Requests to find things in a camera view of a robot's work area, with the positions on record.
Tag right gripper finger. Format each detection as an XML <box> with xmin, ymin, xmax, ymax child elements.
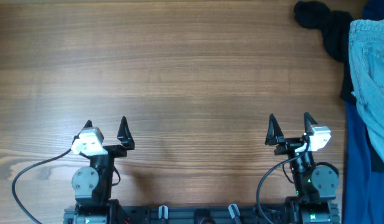
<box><xmin>265</xmin><ymin>113</ymin><xmax>284</xmax><ymax>146</ymax></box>
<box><xmin>304</xmin><ymin>112</ymin><xmax>317</xmax><ymax>134</ymax></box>

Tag light blue denim shorts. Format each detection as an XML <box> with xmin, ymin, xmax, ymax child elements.
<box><xmin>349</xmin><ymin>19</ymin><xmax>384</xmax><ymax>163</ymax></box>

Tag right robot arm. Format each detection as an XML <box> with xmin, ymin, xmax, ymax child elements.
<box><xmin>256</xmin><ymin>112</ymin><xmax>340</xmax><ymax>223</ymax></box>

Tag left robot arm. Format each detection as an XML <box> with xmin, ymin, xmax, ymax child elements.
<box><xmin>71</xmin><ymin>116</ymin><xmax>135</xmax><ymax>223</ymax></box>

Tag blue garment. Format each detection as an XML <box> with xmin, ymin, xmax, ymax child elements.
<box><xmin>342</xmin><ymin>0</ymin><xmax>384</xmax><ymax>224</ymax></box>

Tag black garment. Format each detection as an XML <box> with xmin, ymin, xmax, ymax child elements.
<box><xmin>294</xmin><ymin>1</ymin><xmax>384</xmax><ymax>172</ymax></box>

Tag right black camera cable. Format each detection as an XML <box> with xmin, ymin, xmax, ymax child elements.
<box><xmin>256</xmin><ymin>141</ymin><xmax>311</xmax><ymax>224</ymax></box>

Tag black camera cable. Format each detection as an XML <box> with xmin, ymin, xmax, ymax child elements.
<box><xmin>256</xmin><ymin>141</ymin><xmax>311</xmax><ymax>224</ymax></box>
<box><xmin>11</xmin><ymin>147</ymin><xmax>73</xmax><ymax>224</ymax></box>

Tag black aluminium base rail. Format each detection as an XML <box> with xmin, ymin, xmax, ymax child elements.
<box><xmin>63</xmin><ymin>203</ymin><xmax>340</xmax><ymax>224</ymax></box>

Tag left grey rail clip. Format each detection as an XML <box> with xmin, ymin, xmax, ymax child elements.
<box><xmin>158</xmin><ymin>205</ymin><xmax>169</xmax><ymax>220</ymax></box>

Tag grey rail clip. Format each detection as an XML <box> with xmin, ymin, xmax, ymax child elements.
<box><xmin>228</xmin><ymin>203</ymin><xmax>241</xmax><ymax>220</ymax></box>
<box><xmin>158</xmin><ymin>205</ymin><xmax>169</xmax><ymax>220</ymax></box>

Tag right grey rail clip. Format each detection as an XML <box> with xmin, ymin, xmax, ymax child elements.
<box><xmin>228</xmin><ymin>203</ymin><xmax>241</xmax><ymax>220</ymax></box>

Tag left black camera cable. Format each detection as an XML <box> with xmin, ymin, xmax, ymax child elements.
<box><xmin>11</xmin><ymin>147</ymin><xmax>73</xmax><ymax>224</ymax></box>

